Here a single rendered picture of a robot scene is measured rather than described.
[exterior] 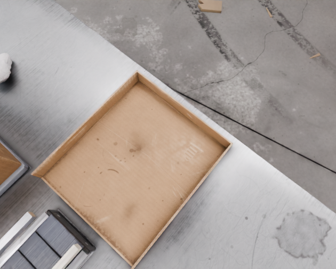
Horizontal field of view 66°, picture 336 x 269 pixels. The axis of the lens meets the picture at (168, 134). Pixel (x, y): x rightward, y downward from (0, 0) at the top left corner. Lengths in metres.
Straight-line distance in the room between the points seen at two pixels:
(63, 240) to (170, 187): 0.21
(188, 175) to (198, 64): 1.18
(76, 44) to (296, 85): 1.34
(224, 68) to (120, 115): 1.15
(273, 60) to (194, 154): 1.31
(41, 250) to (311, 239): 0.49
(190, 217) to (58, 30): 0.55
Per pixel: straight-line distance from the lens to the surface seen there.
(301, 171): 1.56
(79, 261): 0.51
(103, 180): 0.55
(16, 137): 0.64
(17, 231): 0.45
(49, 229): 0.52
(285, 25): 1.97
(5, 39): 0.79
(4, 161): 0.55
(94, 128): 0.58
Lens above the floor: 1.36
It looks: 72 degrees down
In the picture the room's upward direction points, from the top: 1 degrees clockwise
